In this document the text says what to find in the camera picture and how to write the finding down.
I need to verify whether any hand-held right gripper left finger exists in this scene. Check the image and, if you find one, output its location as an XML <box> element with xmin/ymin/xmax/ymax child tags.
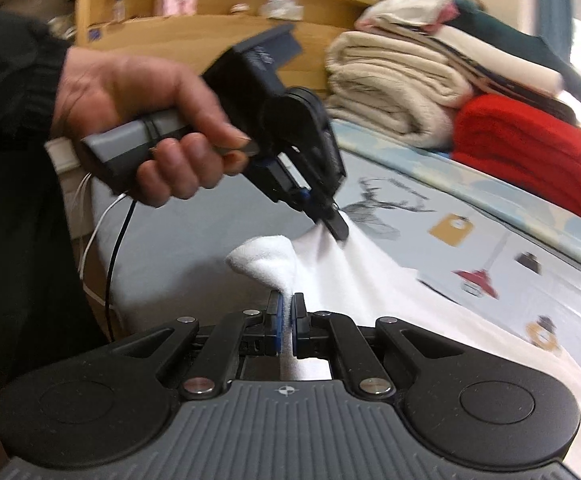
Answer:
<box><xmin>113</xmin><ymin>289</ymin><xmax>292</xmax><ymax>402</ymax></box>

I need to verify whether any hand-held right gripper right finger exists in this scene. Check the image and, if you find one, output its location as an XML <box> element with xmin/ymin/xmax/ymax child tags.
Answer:
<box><xmin>291</xmin><ymin>291</ymin><xmax>465</xmax><ymax>400</ymax></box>

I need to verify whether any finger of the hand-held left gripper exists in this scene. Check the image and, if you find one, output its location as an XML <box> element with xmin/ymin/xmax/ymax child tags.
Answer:
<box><xmin>290</xmin><ymin>184</ymin><xmax>329</xmax><ymax>224</ymax></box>
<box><xmin>319</xmin><ymin>201</ymin><xmax>350</xmax><ymax>241</ymax></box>

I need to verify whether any white garment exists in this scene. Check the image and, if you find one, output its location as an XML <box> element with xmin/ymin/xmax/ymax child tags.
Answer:
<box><xmin>224</xmin><ymin>217</ymin><xmax>581</xmax><ymax>480</ymax></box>

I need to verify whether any person's left forearm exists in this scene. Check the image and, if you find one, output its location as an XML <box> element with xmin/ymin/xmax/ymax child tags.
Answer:
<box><xmin>0</xmin><ymin>5</ymin><xmax>70</xmax><ymax>153</ymax></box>

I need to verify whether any person's left hand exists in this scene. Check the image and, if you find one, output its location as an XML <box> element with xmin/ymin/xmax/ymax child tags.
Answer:
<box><xmin>52</xmin><ymin>47</ymin><xmax>252</xmax><ymax>209</ymax></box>

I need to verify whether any wooden headboard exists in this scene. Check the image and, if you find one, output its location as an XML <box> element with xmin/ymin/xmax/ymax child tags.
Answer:
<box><xmin>74</xmin><ymin>0</ymin><xmax>377</xmax><ymax>103</ymax></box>

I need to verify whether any white crumpled item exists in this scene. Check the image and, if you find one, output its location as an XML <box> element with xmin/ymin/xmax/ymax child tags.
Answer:
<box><xmin>259</xmin><ymin>0</ymin><xmax>305</xmax><ymax>22</ymax></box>

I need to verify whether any printed light blue bed sheet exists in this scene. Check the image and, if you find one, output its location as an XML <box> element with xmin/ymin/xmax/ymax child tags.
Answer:
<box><xmin>88</xmin><ymin>119</ymin><xmax>581</xmax><ymax>356</ymax></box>

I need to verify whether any beige folded blanket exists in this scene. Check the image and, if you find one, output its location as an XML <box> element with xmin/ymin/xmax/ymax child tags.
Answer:
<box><xmin>322</xmin><ymin>30</ymin><xmax>475</xmax><ymax>150</ymax></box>

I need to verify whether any pink and white folded cloth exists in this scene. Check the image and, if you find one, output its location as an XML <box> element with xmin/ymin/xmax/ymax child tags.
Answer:
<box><xmin>355</xmin><ymin>0</ymin><xmax>460</xmax><ymax>35</ymax></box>

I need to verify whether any red folded blanket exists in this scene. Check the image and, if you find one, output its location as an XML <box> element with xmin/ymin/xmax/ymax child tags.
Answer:
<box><xmin>451</xmin><ymin>94</ymin><xmax>581</xmax><ymax>226</ymax></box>

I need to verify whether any dark green folded cloth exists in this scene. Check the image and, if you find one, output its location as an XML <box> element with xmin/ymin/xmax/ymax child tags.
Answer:
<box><xmin>448</xmin><ymin>0</ymin><xmax>574</xmax><ymax>78</ymax></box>

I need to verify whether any person's dark clothing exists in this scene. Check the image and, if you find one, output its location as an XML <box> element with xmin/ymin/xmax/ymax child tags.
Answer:
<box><xmin>0</xmin><ymin>135</ymin><xmax>118</xmax><ymax>441</ymax></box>

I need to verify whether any teal curtain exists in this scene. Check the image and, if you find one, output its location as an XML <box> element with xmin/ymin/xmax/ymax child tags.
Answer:
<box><xmin>535</xmin><ymin>0</ymin><xmax>580</xmax><ymax>63</ymax></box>

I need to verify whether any black cable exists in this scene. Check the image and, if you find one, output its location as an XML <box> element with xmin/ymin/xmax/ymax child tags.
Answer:
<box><xmin>106</xmin><ymin>199</ymin><xmax>137</xmax><ymax>343</ymax></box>

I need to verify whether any white cable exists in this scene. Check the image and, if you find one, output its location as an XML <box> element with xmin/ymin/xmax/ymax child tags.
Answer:
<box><xmin>77</xmin><ymin>172</ymin><xmax>132</xmax><ymax>313</ymax></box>

